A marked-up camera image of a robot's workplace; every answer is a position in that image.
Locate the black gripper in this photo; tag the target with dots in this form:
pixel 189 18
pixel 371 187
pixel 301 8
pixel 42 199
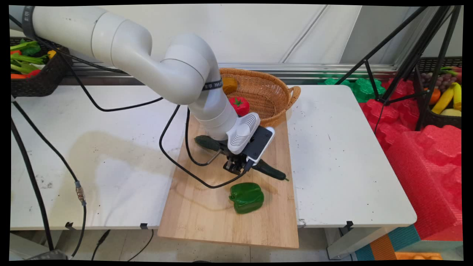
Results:
pixel 236 159

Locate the green bell pepper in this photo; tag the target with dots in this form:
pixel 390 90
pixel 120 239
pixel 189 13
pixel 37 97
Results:
pixel 247 197

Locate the dark green cucumber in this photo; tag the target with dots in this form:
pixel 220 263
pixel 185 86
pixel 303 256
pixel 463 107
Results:
pixel 207 142

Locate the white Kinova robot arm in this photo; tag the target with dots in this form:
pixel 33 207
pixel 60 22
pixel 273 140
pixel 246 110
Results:
pixel 129 48

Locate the wooden cutting board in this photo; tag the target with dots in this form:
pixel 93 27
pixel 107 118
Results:
pixel 207 214

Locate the red tomato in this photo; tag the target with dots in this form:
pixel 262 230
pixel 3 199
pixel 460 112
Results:
pixel 241 105

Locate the woven wicker basket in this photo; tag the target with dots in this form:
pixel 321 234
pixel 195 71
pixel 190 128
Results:
pixel 269 96

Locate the orange-yellow vegetable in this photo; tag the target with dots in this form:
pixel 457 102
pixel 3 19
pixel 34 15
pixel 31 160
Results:
pixel 230 85

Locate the black table edge clip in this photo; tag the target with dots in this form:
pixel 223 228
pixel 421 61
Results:
pixel 143 225
pixel 349 224
pixel 69 224

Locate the white table leg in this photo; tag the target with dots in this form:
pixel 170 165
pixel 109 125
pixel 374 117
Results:
pixel 354 242

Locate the green foam mat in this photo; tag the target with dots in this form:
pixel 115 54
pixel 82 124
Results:
pixel 362 88

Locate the small red foam mat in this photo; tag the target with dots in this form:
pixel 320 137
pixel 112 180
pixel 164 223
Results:
pixel 388 114

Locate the teal and orange foam tile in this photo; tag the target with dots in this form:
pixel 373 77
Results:
pixel 384 245

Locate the large red foam mat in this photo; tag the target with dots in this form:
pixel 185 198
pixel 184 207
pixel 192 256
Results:
pixel 425 173

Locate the black plastic vegetable basket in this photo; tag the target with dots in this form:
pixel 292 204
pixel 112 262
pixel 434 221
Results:
pixel 44 83

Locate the black plastic fruit basket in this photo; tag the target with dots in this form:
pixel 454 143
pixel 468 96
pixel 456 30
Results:
pixel 439 120

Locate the orange fruit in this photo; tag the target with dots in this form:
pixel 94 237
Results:
pixel 435 96

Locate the black tripod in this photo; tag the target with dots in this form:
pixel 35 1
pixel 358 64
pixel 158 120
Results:
pixel 417 55

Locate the yellow pepper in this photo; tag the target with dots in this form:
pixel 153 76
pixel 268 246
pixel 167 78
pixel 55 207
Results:
pixel 51 54

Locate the yellow banana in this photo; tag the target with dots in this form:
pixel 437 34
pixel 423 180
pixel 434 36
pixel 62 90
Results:
pixel 457 95
pixel 442 100

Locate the pale yellow fruit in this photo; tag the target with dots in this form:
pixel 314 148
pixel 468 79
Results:
pixel 451 112

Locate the red chili pepper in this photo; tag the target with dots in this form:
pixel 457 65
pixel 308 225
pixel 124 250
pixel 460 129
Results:
pixel 33 73

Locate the purple grape bunch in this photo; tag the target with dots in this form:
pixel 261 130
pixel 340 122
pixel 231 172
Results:
pixel 441 79

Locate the green celery stalks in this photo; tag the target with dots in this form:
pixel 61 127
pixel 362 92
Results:
pixel 26 63

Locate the orange carrot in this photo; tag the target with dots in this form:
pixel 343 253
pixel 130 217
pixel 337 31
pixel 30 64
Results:
pixel 17 76

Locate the green leafy vegetable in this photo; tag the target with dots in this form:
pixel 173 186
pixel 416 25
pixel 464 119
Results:
pixel 29 48

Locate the red and green fruit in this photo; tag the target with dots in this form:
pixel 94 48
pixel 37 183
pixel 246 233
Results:
pixel 454 72

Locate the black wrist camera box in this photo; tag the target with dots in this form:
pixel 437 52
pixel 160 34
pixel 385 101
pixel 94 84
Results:
pixel 261 143

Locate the aluminium wall rail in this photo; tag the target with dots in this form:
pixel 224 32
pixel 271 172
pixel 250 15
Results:
pixel 314 68

